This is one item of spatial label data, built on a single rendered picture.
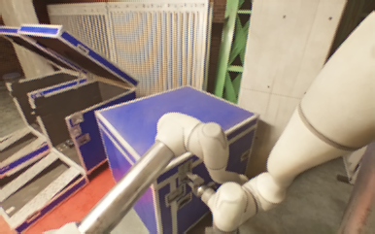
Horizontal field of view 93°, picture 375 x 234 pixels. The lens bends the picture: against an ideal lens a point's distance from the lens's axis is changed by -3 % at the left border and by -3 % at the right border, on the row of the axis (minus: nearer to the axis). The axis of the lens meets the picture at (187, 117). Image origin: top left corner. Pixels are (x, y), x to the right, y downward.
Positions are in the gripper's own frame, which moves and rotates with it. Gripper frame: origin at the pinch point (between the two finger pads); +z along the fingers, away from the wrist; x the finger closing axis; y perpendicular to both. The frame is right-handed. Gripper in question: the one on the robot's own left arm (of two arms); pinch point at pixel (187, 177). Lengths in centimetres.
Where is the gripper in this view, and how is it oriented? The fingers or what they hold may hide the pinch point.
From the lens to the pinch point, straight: 133.1
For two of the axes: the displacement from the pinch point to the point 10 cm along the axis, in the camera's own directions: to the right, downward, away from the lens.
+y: -7.6, 3.2, -5.7
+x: -0.1, 8.7, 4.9
